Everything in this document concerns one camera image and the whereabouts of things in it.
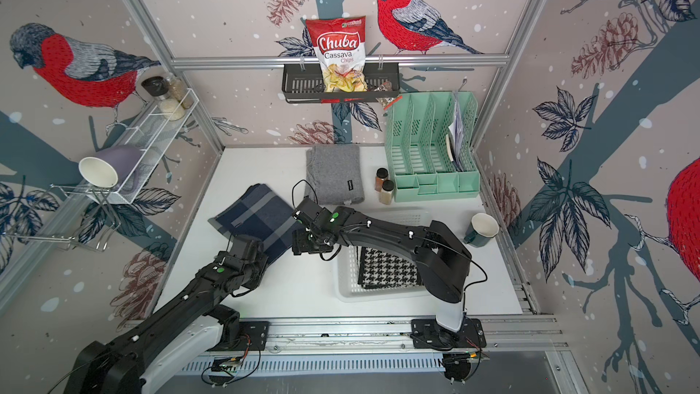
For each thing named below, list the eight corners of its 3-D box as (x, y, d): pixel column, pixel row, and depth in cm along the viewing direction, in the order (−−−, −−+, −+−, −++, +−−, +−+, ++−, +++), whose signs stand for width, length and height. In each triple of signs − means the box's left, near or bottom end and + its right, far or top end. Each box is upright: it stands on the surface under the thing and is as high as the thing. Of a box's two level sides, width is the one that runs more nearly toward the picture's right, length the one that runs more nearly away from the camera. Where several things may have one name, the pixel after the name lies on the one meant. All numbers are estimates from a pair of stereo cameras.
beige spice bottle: (378, 202, 103) (379, 190, 97) (383, 188, 107) (385, 176, 101) (389, 206, 102) (391, 194, 96) (394, 192, 106) (396, 180, 100)
